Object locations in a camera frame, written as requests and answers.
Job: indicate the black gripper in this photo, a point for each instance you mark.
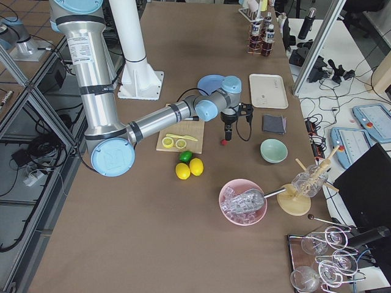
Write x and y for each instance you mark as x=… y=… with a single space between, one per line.
x=228 y=118

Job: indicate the blue round plate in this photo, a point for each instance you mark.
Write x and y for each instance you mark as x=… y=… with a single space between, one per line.
x=209 y=83

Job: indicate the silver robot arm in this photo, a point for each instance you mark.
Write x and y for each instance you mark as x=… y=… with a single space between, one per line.
x=18 y=42
x=110 y=142

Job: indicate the wooden cutting board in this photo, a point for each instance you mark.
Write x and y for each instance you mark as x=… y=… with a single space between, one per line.
x=187 y=127

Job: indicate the dark grey folded cloth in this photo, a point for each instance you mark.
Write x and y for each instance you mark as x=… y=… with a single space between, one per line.
x=275 y=124

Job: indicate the yellow plastic knife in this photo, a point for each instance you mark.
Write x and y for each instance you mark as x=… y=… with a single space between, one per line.
x=186 y=137

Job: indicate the yellow lemon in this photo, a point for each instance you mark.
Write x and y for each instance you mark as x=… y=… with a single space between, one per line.
x=196 y=166
x=182 y=171

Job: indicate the green bowl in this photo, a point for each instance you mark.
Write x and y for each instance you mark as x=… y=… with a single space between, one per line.
x=273 y=151

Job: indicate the lemon slice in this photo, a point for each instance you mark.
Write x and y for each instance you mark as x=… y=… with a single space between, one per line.
x=167 y=142
x=180 y=144

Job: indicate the green lime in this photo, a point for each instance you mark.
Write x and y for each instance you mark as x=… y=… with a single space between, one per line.
x=185 y=156

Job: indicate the pink bowl with ice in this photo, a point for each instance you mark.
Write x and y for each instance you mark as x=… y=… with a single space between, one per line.
x=232 y=189

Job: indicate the cream rabbit tray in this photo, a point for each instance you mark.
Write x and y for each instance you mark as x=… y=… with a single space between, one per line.
x=267 y=91

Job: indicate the metal ice scoop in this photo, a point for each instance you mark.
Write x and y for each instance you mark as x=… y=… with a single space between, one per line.
x=253 y=200

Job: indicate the wooden cup tree stand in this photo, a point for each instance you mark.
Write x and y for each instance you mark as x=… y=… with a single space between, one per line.
x=293 y=202

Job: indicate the glass mug on stand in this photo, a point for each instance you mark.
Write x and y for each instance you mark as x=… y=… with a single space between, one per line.
x=310 y=181

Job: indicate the dark drink bottle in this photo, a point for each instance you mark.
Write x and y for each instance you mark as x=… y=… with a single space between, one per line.
x=267 y=20
x=268 y=41
x=255 y=30

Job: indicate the white cup rack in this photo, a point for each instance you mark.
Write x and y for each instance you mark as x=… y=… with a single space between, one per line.
x=252 y=9

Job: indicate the blue teach pendant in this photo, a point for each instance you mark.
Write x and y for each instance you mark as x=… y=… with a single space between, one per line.
x=354 y=143
x=375 y=119

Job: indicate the black thermos bottle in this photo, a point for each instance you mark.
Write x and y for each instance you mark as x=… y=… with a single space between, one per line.
x=307 y=24

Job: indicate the wine glass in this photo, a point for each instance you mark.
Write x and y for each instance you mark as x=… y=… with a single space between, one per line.
x=314 y=244
x=305 y=279
x=345 y=262
x=336 y=237

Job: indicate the black monitor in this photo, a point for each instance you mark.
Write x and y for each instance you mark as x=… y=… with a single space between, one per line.
x=365 y=189

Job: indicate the copper wire bottle rack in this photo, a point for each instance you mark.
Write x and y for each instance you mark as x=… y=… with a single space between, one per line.
x=258 y=49

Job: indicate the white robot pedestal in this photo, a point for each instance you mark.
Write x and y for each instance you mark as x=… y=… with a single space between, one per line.
x=139 y=80

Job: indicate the aluminium frame post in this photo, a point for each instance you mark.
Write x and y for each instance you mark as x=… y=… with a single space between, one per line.
x=323 y=32

